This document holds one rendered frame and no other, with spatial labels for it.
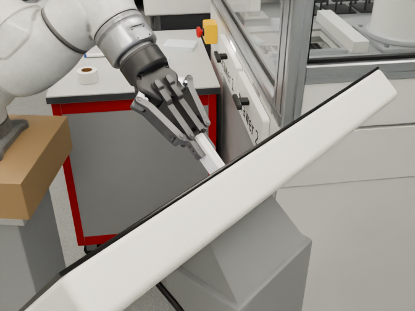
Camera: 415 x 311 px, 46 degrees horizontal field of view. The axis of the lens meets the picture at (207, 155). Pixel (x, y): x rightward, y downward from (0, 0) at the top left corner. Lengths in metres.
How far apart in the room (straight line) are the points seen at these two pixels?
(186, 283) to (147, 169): 1.25
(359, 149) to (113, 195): 1.06
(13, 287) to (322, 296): 0.83
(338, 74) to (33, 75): 0.58
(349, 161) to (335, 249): 0.27
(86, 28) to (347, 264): 0.89
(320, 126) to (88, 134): 1.28
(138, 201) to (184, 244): 1.51
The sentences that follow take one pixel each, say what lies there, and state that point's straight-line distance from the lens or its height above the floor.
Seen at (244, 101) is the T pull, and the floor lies 0.91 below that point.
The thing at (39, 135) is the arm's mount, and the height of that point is 0.86.
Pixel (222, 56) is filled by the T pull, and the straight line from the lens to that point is 1.53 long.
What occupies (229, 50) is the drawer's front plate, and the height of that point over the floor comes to 0.93.
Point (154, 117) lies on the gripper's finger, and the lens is 0.77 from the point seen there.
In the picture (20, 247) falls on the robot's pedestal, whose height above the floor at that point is 0.62.
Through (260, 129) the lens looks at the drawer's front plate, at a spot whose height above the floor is 0.90.
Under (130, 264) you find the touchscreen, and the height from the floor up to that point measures 1.18.
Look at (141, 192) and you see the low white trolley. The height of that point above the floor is 0.33.
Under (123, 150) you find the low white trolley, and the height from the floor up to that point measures 0.53.
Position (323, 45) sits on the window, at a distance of 1.01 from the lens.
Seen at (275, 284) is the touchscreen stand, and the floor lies 1.01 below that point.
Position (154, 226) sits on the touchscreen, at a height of 1.19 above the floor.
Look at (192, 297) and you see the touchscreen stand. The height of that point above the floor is 0.99.
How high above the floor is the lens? 1.46
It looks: 32 degrees down
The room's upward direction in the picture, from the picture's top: straight up
